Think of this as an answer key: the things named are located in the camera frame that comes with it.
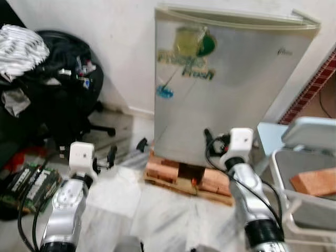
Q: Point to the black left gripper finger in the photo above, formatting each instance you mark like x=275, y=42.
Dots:
x=112, y=153

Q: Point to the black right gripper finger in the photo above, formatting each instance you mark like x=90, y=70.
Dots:
x=207, y=134

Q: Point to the silver mini fridge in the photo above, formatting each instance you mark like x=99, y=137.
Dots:
x=236, y=105

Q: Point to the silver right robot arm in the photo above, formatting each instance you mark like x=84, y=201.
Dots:
x=252, y=194

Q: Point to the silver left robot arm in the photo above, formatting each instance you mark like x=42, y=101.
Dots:
x=65, y=210

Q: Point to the black caster wheel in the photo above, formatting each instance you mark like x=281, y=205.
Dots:
x=143, y=145

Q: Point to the light blue plastic chair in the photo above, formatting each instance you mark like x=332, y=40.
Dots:
x=268, y=136

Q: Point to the stack of red bricks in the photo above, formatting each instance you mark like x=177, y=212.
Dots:
x=163, y=169

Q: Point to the wooden pallet board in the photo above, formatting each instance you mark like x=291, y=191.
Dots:
x=210, y=198

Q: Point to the green printed packs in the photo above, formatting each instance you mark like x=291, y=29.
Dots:
x=29, y=184

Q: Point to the red plastic bag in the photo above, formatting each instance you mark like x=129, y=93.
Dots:
x=21, y=157

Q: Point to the silver left robot leg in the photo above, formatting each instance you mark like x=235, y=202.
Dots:
x=128, y=245

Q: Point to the silver robot leg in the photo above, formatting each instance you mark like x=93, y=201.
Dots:
x=128, y=245
x=198, y=249

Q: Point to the loose red brick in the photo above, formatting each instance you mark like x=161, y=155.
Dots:
x=315, y=182

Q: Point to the grey crumpled cloth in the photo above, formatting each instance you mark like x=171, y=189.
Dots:
x=16, y=101

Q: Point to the silver right robot leg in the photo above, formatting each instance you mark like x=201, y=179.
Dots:
x=198, y=249

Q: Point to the white striped cloth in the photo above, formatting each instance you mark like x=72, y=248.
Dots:
x=21, y=50

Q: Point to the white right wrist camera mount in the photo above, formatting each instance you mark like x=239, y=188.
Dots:
x=242, y=140

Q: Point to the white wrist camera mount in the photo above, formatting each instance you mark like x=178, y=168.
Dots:
x=81, y=155
x=242, y=140

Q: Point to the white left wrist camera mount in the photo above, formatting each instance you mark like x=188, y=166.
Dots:
x=81, y=155

